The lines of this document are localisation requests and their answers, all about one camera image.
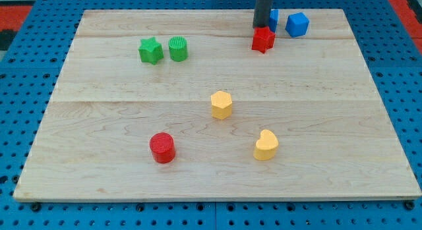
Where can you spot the red star block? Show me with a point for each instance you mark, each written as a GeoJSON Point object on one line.
{"type": "Point", "coordinates": [263, 39]}

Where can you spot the red cylinder block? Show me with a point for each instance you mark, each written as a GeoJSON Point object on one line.
{"type": "Point", "coordinates": [162, 147]}

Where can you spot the yellow hexagon block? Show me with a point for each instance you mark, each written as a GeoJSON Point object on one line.
{"type": "Point", "coordinates": [221, 105]}

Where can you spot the blue block behind rod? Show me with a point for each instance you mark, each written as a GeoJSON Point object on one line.
{"type": "Point", "coordinates": [273, 20]}

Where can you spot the light wooden board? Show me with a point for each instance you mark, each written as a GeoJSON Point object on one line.
{"type": "Point", "coordinates": [315, 93]}

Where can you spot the green cylinder block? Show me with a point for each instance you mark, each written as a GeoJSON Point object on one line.
{"type": "Point", "coordinates": [178, 48]}

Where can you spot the yellow heart block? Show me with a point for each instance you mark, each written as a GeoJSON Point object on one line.
{"type": "Point", "coordinates": [266, 146]}

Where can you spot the green star block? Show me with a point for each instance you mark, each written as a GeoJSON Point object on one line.
{"type": "Point", "coordinates": [150, 51]}

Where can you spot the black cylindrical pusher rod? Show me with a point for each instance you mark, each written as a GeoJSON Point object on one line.
{"type": "Point", "coordinates": [262, 13]}

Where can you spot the blue cube block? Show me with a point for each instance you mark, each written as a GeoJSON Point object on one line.
{"type": "Point", "coordinates": [297, 24]}

